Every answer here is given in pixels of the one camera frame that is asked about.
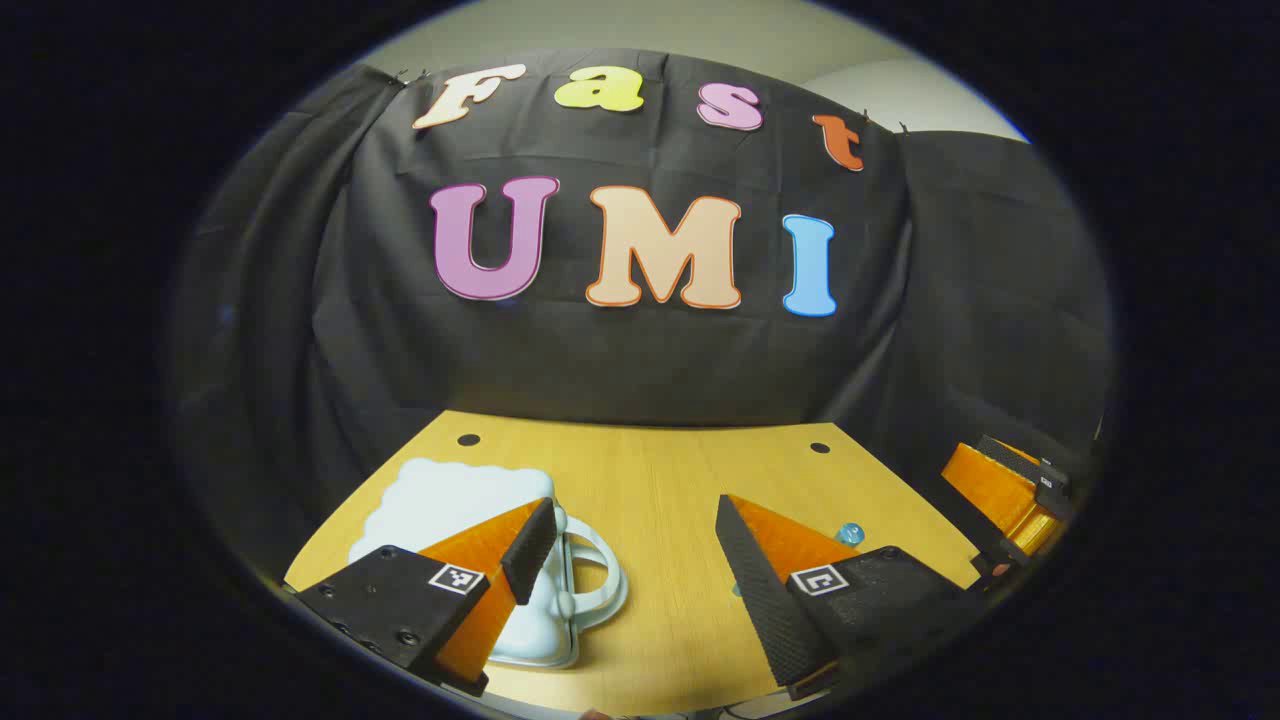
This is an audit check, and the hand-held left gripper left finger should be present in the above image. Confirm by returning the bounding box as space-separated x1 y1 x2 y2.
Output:
295 497 558 698

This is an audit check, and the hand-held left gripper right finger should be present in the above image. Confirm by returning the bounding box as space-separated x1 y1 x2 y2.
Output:
715 494 986 701

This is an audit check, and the light blue suitcase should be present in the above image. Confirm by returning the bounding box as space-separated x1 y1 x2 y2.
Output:
348 457 629 669

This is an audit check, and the black backdrop cloth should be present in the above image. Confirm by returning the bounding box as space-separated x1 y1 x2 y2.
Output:
170 48 1116 591

